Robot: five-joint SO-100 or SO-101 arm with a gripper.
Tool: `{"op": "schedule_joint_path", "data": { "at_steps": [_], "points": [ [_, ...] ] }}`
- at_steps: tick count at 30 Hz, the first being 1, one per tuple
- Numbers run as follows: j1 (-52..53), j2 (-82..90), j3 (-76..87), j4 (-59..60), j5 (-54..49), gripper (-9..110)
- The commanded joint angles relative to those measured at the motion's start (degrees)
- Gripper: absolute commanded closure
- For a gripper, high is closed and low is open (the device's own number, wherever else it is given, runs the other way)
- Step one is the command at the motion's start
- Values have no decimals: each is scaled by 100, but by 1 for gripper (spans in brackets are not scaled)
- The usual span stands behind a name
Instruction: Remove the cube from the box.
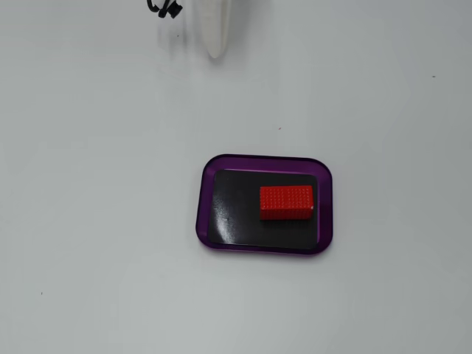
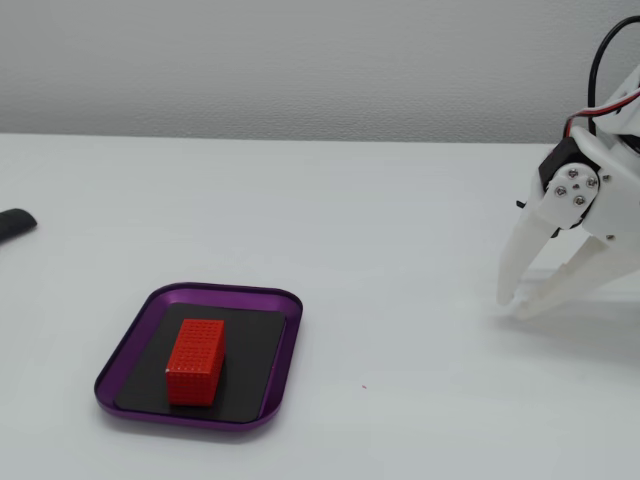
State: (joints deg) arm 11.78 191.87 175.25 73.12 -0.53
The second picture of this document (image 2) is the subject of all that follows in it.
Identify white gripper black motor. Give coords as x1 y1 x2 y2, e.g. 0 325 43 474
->
496 124 640 321

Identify red perforated cube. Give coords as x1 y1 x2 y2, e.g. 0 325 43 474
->
165 318 226 407

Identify black tray liner mat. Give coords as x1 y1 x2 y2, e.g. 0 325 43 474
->
113 302 287 422

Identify purple metal tray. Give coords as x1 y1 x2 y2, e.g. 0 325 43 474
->
93 282 304 432

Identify black cylindrical object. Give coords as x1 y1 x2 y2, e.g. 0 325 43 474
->
0 206 39 245

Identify red and white wires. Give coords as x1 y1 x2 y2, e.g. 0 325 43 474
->
564 91 640 140

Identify black cable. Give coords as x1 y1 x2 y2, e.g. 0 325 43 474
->
589 14 640 120

